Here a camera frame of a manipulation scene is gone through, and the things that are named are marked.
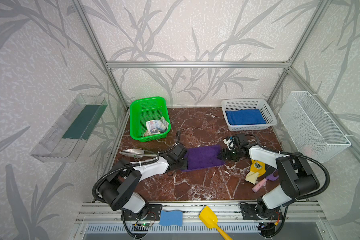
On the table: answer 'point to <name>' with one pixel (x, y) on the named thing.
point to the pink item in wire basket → (308, 152)
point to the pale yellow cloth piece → (251, 177)
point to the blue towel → (244, 117)
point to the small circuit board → (142, 224)
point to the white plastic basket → (242, 104)
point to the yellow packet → (258, 167)
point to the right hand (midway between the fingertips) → (220, 153)
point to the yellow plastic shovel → (209, 219)
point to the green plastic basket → (145, 109)
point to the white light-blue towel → (156, 127)
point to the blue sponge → (171, 217)
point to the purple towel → (203, 157)
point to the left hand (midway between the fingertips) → (187, 159)
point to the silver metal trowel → (138, 153)
